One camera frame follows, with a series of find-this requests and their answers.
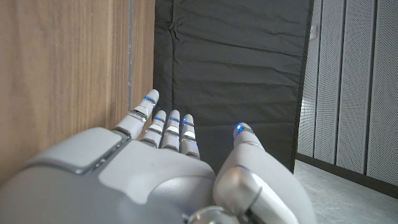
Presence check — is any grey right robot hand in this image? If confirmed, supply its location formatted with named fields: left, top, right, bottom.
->
left=0, top=89, right=318, bottom=224

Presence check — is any black curtain backdrop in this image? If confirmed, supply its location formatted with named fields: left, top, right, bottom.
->
left=152, top=0, right=315, bottom=175

